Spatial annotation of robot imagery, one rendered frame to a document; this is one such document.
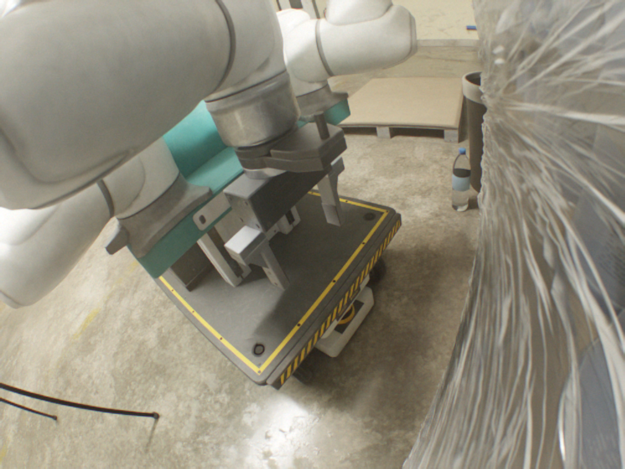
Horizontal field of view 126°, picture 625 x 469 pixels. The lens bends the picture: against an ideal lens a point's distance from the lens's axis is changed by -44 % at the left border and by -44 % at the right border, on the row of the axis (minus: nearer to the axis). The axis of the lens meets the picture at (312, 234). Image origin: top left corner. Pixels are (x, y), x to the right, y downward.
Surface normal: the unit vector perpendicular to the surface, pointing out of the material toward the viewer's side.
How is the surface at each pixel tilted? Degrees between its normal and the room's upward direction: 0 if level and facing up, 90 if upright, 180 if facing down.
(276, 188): 90
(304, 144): 0
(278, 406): 0
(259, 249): 90
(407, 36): 93
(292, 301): 0
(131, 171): 98
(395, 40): 93
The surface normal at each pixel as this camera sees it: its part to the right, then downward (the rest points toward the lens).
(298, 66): -0.18, 0.74
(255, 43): 0.92, 0.31
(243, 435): -0.26, -0.71
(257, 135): 0.14, 0.64
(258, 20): 0.92, 0.06
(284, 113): 0.73, 0.29
